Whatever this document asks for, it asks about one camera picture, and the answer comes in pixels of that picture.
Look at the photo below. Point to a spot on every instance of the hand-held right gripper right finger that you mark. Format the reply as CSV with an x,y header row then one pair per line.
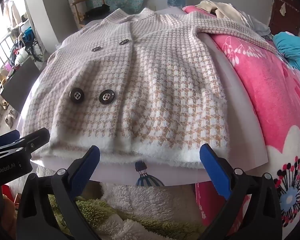
x,y
215,170

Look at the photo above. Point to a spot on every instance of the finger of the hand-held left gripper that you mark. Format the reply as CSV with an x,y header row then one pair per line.
x,y
36,137
5,138

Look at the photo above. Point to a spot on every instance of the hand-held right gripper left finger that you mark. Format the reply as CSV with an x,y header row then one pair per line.
x,y
86,165

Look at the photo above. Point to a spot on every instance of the beige white houndstooth coat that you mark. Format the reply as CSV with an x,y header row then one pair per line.
x,y
152,80

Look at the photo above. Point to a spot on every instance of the black clothes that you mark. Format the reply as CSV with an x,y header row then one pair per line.
x,y
97,10

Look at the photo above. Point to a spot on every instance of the red box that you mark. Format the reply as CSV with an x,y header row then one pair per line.
x,y
8,192

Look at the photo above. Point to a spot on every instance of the dark grey cabinet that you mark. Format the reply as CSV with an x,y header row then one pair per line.
x,y
22,80

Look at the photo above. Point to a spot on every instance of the white and green fluffy robe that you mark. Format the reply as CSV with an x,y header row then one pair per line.
x,y
140,205

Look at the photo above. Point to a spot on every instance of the pink floral blanket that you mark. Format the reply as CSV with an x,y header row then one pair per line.
x,y
265,92

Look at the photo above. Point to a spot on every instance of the hanging beige garment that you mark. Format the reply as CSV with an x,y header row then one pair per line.
x,y
12,12

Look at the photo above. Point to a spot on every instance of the wooden chair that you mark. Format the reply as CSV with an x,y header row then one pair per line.
x,y
77,3

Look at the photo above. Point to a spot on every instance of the teal blanket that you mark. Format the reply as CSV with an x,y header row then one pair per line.
x,y
295,50

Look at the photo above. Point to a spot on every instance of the grey cloth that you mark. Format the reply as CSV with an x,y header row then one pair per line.
x,y
255,22

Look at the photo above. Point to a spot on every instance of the beige cloth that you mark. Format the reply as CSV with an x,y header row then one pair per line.
x,y
222,8

